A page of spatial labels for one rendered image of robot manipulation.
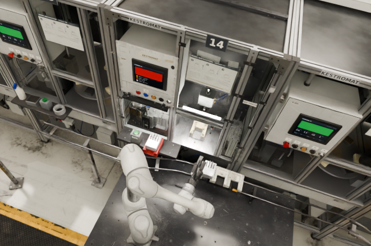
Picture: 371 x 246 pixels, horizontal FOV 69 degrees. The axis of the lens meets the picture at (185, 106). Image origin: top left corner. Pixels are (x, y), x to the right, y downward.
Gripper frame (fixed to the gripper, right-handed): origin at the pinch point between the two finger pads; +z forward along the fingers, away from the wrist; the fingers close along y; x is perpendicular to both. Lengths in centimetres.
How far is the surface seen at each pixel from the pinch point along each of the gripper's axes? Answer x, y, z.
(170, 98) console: 19, 51, 19
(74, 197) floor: 139, -44, -63
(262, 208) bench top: -41, -56, -1
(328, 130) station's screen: -81, 27, 34
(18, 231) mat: 156, -26, -113
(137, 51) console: 28, 90, 21
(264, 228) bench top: -48, -56, -16
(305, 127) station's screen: -68, 28, 31
